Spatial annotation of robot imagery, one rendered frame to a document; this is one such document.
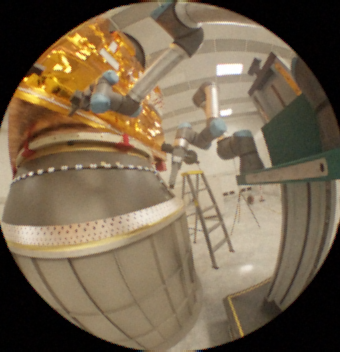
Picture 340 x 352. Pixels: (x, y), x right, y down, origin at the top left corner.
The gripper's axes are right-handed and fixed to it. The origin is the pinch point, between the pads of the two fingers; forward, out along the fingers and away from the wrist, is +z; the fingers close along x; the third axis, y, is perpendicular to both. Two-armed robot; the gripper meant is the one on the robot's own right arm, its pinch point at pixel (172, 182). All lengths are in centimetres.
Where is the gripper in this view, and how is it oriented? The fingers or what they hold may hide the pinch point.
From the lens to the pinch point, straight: 52.1
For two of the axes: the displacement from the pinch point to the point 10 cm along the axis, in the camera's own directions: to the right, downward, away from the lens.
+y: 9.7, 2.2, -0.6
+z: -2.3, 9.5, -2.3
